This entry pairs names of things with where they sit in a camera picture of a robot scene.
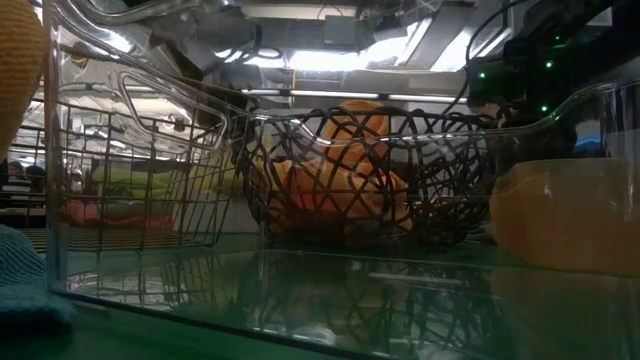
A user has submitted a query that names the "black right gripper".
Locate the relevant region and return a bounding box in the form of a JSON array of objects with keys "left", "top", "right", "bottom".
[{"left": 467, "top": 49, "right": 536, "bottom": 121}]

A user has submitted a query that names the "orange microfiber towel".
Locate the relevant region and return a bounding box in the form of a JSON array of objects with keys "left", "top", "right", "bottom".
[
  {"left": 319, "top": 99, "right": 401, "bottom": 174},
  {"left": 254, "top": 157, "right": 416, "bottom": 234},
  {"left": 0, "top": 0, "right": 46, "bottom": 161}
]

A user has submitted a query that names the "lime green microfiber towel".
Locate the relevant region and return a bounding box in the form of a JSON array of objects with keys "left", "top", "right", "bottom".
[{"left": 89, "top": 166, "right": 176, "bottom": 199}]

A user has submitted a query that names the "pink microfiber towel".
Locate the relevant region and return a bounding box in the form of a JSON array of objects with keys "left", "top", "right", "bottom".
[{"left": 64, "top": 199, "right": 174, "bottom": 231}]

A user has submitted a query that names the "yellow microfiber towel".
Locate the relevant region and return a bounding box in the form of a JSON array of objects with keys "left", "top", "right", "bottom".
[{"left": 192, "top": 152, "right": 256, "bottom": 199}]

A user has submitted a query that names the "teal microfiber towel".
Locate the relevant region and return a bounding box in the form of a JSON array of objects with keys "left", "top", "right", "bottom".
[{"left": 0, "top": 223, "right": 79, "bottom": 331}]

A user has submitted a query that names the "long ceiling light strip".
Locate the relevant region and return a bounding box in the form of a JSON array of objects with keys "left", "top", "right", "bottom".
[{"left": 239, "top": 88, "right": 471, "bottom": 105}]

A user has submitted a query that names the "tan rectangular tray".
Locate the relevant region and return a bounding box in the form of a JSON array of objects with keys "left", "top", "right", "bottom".
[{"left": 488, "top": 158, "right": 640, "bottom": 279}]

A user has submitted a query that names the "bright ceiling light panel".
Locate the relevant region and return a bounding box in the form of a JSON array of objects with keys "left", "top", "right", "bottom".
[{"left": 212, "top": 19, "right": 466, "bottom": 72}]

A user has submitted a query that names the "white plastic bin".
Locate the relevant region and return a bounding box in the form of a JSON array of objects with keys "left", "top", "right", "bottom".
[{"left": 169, "top": 192, "right": 261, "bottom": 235}]

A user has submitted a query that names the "clear plastic bin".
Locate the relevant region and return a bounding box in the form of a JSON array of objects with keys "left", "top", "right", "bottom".
[{"left": 42, "top": 0, "right": 640, "bottom": 360}]

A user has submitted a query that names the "person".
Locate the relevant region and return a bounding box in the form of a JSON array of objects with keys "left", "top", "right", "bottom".
[
  {"left": 5, "top": 159, "right": 29, "bottom": 194},
  {"left": 27, "top": 164, "right": 49, "bottom": 194}
]

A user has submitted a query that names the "green table mat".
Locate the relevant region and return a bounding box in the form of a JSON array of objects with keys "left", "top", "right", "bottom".
[{"left": 0, "top": 229, "right": 640, "bottom": 360}]

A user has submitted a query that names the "black wire basket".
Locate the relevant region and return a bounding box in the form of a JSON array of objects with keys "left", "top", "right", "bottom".
[{"left": 234, "top": 105, "right": 507, "bottom": 249}]

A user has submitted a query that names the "copper wire basket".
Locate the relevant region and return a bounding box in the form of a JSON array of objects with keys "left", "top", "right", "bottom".
[{"left": 22, "top": 97, "right": 251, "bottom": 254}]

